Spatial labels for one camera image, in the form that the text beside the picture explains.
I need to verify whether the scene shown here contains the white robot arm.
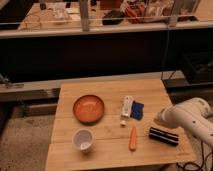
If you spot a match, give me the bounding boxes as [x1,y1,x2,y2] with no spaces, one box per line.
[154,98,213,148]

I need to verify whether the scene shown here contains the white tube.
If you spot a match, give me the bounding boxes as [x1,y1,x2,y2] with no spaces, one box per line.
[120,96,133,127]

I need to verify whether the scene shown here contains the orange plate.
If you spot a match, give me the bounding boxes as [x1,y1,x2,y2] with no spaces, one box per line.
[73,95,105,124]

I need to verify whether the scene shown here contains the blue cloth piece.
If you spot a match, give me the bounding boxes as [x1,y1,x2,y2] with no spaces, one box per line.
[131,101,144,120]

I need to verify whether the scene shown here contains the orange carrot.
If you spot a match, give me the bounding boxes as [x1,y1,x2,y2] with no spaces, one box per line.
[129,127,137,151]

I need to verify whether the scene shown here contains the white cup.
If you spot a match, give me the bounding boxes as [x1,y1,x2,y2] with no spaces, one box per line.
[72,129,93,154]

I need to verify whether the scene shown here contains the black object on bench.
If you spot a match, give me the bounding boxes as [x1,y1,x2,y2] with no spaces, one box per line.
[102,10,125,25]

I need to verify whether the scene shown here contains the red object on bench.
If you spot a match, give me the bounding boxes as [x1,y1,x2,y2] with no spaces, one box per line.
[125,5,145,24]

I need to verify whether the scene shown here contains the black box right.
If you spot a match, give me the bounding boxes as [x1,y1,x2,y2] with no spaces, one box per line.
[181,52,213,83]

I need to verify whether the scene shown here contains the grey metal post left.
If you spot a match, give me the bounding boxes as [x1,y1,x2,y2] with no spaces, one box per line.
[79,0,90,31]

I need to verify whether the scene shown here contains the grey metal post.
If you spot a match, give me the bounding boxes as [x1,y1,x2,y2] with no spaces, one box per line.
[79,0,90,31]
[168,0,183,27]

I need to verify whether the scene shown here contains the grey metal post right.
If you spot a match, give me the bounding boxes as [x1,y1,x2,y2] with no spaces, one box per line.
[168,0,183,27]

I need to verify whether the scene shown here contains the black cable on floor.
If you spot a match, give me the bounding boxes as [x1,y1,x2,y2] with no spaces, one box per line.
[175,141,213,171]

